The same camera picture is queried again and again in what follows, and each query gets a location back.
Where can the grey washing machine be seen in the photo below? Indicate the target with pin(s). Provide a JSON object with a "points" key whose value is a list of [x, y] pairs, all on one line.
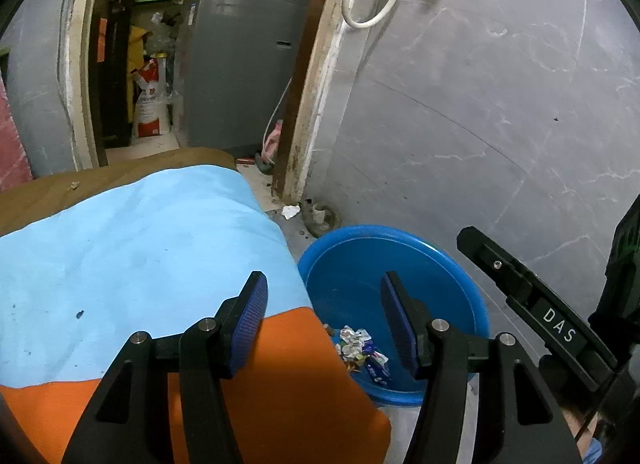
{"points": [[234, 60]]}

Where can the red white rice sack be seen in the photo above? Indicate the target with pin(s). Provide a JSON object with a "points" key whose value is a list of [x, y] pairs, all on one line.
{"points": [[151, 113]]}

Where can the pink checked cloth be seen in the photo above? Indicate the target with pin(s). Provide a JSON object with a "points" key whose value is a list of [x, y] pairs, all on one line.
{"points": [[14, 165]]}

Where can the striped fleece table cover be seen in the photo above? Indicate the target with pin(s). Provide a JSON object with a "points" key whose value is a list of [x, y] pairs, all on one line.
{"points": [[90, 257]]}

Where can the blue plastic bucket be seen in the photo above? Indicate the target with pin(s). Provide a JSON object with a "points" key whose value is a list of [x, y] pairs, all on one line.
{"points": [[344, 271]]}

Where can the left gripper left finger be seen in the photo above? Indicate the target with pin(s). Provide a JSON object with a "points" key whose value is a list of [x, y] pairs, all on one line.
{"points": [[127, 418]]}

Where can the person's right hand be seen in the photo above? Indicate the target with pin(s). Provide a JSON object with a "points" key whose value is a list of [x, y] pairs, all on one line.
{"points": [[589, 446]]}

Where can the blue foil wrapper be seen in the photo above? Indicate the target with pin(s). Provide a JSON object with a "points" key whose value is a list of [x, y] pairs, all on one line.
{"points": [[376, 365]]}

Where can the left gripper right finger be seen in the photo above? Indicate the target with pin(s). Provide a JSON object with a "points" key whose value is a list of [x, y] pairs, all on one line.
{"points": [[517, 421]]}

